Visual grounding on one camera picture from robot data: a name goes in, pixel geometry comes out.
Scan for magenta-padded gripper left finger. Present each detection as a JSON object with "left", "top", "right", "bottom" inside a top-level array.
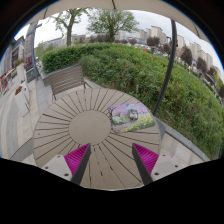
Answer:
[{"left": 40, "top": 143, "right": 92, "bottom": 186}]

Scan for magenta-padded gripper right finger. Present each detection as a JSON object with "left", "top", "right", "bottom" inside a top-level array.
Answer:
[{"left": 131, "top": 142, "right": 184, "bottom": 186}]

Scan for white flower planter box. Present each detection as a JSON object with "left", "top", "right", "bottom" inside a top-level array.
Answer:
[{"left": 13, "top": 85, "right": 31, "bottom": 117}]

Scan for grey slatted outdoor chair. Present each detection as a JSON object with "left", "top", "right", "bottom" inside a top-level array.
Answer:
[{"left": 48, "top": 64, "right": 87, "bottom": 101}]

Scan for green hedge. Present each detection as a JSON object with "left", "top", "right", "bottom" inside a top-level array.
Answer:
[{"left": 40, "top": 42, "right": 224, "bottom": 160}]

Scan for curved black umbrella pole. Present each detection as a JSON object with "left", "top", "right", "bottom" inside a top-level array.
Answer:
[{"left": 152, "top": 19, "right": 178, "bottom": 116}]

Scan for grey storefront building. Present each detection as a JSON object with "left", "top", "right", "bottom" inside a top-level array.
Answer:
[{"left": 0, "top": 21, "right": 43, "bottom": 98}]

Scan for distant apartment buildings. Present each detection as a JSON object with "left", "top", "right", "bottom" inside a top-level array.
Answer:
[{"left": 114, "top": 25, "right": 223, "bottom": 80}]

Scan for sparse-leaved tree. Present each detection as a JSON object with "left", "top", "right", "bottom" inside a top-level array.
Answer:
[{"left": 51, "top": 8, "right": 90, "bottom": 48}]

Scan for round leafy green tree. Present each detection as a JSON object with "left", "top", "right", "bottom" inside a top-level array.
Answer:
[{"left": 86, "top": 9, "right": 140, "bottom": 43}]

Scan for beige patio umbrella canopy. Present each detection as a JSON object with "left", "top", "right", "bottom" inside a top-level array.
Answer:
[{"left": 26, "top": 0, "right": 211, "bottom": 43}]

